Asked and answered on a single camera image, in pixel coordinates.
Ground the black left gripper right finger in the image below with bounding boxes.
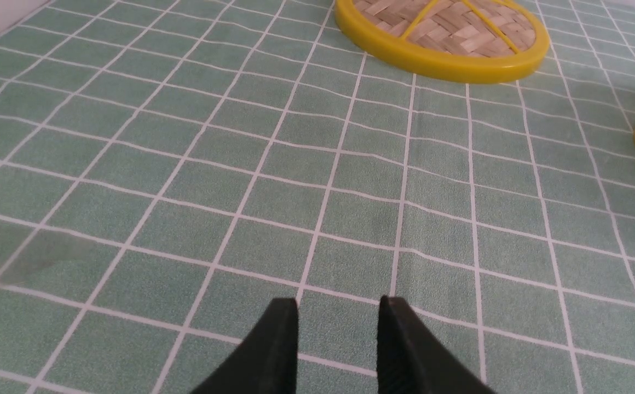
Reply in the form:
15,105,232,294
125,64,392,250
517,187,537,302
377,295,493,393

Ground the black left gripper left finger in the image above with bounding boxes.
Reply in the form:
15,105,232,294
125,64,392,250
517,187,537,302
192,298,298,393

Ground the green checkered tablecloth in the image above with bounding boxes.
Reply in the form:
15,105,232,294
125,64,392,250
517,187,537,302
0,1,635,393

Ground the yellow-rimmed bamboo steamer lid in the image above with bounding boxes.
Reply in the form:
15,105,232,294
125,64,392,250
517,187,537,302
334,1,550,84

